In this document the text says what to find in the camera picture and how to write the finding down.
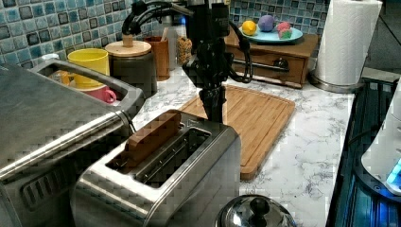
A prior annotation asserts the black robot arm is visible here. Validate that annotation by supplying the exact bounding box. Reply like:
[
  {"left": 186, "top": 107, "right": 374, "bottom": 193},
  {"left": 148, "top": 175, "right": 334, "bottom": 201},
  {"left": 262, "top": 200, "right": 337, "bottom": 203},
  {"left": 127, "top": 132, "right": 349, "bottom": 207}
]
[{"left": 183, "top": 0, "right": 234, "bottom": 123}]

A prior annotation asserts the brown wooden utensil holder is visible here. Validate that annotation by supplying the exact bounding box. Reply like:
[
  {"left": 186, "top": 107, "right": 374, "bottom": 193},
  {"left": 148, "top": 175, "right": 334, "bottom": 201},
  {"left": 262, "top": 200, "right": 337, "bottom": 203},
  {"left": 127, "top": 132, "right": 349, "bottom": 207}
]
[{"left": 145, "top": 36, "right": 169, "bottom": 81}]

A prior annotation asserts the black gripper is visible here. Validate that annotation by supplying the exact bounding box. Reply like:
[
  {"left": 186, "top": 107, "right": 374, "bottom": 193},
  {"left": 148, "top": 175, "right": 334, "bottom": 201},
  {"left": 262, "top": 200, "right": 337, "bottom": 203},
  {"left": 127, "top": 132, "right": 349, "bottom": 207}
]
[{"left": 183, "top": 39, "right": 230, "bottom": 123}]

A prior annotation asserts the yellow toy fruit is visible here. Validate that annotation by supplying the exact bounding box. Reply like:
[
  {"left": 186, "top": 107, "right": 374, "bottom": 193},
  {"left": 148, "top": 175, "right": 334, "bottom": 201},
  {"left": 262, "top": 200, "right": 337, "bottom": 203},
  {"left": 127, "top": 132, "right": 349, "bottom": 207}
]
[{"left": 242, "top": 20, "right": 257, "bottom": 36}]

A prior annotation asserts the light blue plate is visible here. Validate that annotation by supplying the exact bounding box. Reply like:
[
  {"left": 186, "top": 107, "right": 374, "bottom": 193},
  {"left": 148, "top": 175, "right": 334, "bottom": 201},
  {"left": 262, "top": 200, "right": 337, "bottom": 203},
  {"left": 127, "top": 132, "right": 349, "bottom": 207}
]
[{"left": 243, "top": 27, "right": 303, "bottom": 44}]

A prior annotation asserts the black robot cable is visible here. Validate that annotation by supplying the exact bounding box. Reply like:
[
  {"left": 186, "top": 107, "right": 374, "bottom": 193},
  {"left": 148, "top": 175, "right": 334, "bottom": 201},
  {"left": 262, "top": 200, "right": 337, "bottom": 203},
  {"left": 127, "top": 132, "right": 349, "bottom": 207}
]
[{"left": 121, "top": 0, "right": 194, "bottom": 36}]

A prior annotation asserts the purple toy fruit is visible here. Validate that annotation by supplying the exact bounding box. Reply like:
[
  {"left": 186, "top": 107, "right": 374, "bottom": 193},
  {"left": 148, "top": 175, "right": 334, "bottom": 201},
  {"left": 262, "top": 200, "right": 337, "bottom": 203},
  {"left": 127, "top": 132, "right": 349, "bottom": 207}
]
[{"left": 258, "top": 15, "right": 275, "bottom": 32}]

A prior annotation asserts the shiny steel pot lid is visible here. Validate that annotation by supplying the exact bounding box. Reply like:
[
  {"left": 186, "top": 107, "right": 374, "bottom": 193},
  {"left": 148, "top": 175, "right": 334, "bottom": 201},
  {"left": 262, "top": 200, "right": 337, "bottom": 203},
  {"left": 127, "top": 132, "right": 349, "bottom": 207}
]
[{"left": 215, "top": 195, "right": 297, "bottom": 227}]

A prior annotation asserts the brown bread slice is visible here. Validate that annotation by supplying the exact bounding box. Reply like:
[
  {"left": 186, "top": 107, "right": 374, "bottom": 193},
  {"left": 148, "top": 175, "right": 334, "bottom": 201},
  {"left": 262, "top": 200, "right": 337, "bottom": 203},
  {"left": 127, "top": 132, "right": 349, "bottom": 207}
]
[{"left": 121, "top": 110, "right": 182, "bottom": 173}]

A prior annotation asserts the stainless steel toaster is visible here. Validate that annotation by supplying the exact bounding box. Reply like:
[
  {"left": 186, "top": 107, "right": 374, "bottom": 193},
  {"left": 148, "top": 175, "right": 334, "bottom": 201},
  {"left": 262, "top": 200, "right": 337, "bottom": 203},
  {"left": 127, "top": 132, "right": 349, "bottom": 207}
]
[{"left": 70, "top": 113, "right": 241, "bottom": 227}]

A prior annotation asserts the wooden drawer box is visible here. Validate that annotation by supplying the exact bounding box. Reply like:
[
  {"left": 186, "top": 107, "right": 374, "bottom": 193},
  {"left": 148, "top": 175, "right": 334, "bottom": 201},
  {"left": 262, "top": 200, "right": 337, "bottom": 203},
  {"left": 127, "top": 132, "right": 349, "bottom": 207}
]
[{"left": 224, "top": 27, "right": 320, "bottom": 89}]

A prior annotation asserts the pink green toy fruit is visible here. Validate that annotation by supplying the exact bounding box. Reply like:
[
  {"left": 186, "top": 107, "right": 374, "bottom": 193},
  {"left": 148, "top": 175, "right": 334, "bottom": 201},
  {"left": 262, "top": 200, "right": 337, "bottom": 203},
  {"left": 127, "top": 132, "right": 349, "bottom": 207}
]
[{"left": 276, "top": 22, "right": 292, "bottom": 40}]

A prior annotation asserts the black canister with wooden lid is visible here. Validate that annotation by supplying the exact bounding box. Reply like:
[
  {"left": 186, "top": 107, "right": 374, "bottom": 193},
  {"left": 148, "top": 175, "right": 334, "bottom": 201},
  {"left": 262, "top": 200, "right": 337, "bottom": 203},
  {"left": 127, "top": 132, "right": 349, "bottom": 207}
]
[{"left": 105, "top": 37, "right": 157, "bottom": 98}]

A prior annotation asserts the yellow cup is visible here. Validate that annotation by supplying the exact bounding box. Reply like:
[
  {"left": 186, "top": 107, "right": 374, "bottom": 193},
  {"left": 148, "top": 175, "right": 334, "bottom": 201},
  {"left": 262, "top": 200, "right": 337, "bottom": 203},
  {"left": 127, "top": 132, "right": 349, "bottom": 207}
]
[{"left": 67, "top": 48, "right": 110, "bottom": 89}]

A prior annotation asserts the bamboo cutting board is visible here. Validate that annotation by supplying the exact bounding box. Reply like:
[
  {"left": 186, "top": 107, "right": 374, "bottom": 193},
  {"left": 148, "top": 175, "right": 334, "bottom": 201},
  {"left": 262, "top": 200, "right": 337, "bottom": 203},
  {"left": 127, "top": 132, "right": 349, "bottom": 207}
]
[{"left": 179, "top": 84, "right": 297, "bottom": 182}]

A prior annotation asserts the stainless toaster oven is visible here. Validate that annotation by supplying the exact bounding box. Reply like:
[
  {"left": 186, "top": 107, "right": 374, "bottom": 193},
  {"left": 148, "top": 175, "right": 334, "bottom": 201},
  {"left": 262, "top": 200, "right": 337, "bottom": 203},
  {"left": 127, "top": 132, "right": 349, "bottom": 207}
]
[{"left": 0, "top": 60, "right": 145, "bottom": 227}]

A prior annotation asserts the white paper towel roll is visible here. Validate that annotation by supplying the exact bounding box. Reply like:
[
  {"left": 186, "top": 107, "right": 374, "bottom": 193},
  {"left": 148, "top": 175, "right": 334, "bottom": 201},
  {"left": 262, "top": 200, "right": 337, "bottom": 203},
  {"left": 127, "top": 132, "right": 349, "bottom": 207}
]
[{"left": 308, "top": 0, "right": 382, "bottom": 94}]

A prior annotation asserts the glass jar with snacks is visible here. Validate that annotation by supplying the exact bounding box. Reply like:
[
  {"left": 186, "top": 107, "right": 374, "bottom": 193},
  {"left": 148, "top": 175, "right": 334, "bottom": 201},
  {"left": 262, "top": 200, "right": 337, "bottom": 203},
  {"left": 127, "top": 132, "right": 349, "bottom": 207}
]
[{"left": 177, "top": 36, "right": 192, "bottom": 65}]

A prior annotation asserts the pink mug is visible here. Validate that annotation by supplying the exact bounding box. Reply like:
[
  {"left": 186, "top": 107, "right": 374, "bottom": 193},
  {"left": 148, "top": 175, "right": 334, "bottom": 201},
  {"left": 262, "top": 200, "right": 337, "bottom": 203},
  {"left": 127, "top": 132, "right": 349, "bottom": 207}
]
[{"left": 83, "top": 85, "right": 117, "bottom": 104}]

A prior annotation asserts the white appliance with blue light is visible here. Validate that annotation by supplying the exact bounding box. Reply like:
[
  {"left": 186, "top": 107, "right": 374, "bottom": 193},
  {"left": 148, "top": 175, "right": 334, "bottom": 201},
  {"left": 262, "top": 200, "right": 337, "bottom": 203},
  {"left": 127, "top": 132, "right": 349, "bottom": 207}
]
[{"left": 354, "top": 79, "right": 401, "bottom": 203}]

